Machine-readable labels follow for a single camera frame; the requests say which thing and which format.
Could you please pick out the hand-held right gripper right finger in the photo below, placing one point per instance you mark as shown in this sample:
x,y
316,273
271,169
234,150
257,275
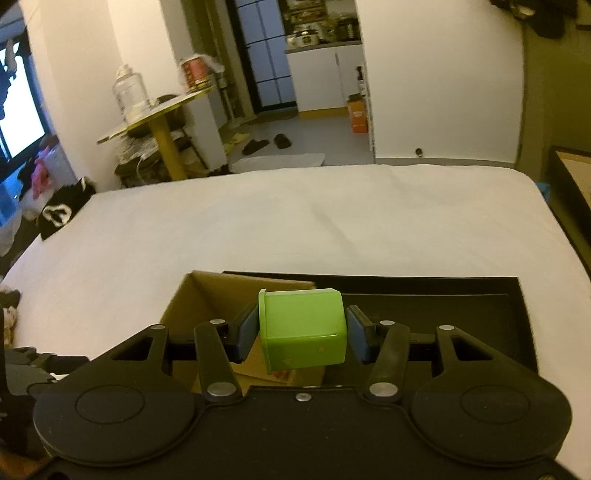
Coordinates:
x,y
358,334

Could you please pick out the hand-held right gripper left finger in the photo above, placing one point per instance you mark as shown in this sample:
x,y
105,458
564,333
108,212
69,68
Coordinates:
x,y
249,330

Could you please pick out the green plastic cube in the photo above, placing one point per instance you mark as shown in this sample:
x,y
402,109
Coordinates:
x,y
300,330

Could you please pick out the brown cardboard box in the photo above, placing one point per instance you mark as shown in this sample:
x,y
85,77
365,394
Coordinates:
x,y
207,300

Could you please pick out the black shallow tray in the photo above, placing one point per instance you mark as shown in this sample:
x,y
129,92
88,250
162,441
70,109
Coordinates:
x,y
461,309

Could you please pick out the black garment with white print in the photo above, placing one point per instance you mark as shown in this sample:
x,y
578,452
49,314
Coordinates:
x,y
62,207

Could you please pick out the white floor mat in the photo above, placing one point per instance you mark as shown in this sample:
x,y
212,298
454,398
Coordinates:
x,y
277,162

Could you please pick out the black slipper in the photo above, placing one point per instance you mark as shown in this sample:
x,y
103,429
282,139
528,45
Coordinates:
x,y
255,146
282,141

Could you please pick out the yellow slipper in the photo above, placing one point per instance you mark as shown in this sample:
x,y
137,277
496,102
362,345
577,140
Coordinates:
x,y
236,142

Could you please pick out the pink cloth pile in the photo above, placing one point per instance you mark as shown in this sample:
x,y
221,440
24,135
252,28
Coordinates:
x,y
44,173

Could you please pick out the clutter under round table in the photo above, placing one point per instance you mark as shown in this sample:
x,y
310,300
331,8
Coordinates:
x,y
138,157

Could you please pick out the round yellow-legged table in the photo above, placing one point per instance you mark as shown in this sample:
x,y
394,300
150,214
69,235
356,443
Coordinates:
x,y
164,134

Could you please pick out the orange cardboard box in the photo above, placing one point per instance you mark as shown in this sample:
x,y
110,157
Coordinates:
x,y
358,115

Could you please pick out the black box with brown lining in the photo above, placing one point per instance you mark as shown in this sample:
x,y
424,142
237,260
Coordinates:
x,y
572,194

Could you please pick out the white kitchen cabinet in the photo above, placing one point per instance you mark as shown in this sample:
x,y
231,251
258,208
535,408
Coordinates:
x,y
318,78

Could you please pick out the red tin can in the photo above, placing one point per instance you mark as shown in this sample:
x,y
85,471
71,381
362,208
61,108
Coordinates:
x,y
196,74

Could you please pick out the bright window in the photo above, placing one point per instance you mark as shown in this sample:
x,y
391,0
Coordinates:
x,y
21,106

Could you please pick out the clear glass jar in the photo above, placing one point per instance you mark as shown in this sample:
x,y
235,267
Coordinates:
x,y
130,94

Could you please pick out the blue panelled door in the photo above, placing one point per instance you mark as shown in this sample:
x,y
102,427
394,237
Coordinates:
x,y
268,50

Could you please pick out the rice cooker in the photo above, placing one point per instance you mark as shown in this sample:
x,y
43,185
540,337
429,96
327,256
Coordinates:
x,y
302,39

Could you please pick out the olive green door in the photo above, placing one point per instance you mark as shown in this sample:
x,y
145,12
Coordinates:
x,y
545,92

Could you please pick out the hanging black clothes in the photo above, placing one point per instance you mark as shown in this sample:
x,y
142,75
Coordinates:
x,y
545,18

